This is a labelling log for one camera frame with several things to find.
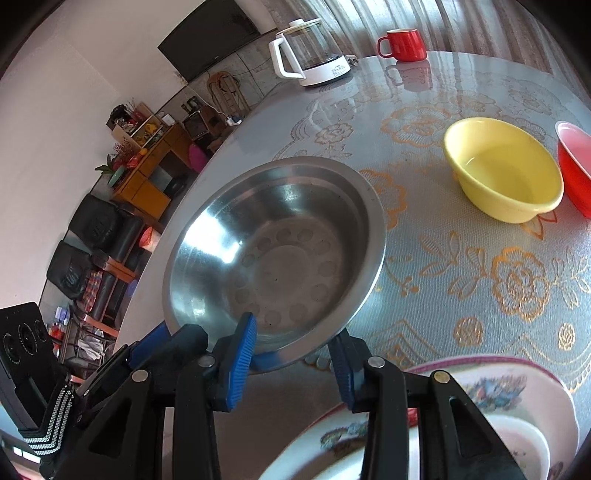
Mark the stainless steel bowl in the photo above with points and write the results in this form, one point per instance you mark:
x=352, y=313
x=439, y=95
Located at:
x=298, y=242

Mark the white plate purple floral rim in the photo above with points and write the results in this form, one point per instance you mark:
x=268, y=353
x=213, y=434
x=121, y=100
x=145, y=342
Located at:
x=500, y=383

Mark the white plate red characters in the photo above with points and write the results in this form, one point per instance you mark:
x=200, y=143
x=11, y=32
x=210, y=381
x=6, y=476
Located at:
x=341, y=434

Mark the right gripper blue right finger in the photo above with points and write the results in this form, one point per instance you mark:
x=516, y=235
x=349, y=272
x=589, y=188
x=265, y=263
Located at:
x=456, y=441

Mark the orange wooden cabinet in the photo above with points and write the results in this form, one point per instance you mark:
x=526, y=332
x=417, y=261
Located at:
x=144, y=186

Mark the wooden chair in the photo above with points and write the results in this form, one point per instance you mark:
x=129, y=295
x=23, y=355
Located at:
x=226, y=98

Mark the white glass electric kettle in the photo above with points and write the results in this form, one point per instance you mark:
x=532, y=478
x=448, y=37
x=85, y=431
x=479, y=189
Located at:
x=306, y=52

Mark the grey window curtain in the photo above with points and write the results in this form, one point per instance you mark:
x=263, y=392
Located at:
x=502, y=29

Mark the black armchair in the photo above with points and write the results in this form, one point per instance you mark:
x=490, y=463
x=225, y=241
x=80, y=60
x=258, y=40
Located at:
x=94, y=292
x=106, y=227

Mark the white red trash bin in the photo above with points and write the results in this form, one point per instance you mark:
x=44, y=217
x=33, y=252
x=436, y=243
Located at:
x=149, y=239

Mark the yellow plastic bowl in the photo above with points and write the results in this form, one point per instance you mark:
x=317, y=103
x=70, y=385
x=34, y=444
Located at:
x=503, y=170

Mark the black wall television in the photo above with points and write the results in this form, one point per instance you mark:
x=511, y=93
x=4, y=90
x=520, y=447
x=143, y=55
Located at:
x=212, y=32

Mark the red mug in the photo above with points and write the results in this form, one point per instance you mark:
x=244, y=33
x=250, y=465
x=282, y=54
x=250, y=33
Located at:
x=404, y=45

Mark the red plastic bowl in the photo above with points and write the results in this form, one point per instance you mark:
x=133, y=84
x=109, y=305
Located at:
x=574, y=156

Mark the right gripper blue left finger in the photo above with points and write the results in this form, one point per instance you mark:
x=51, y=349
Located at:
x=217, y=387

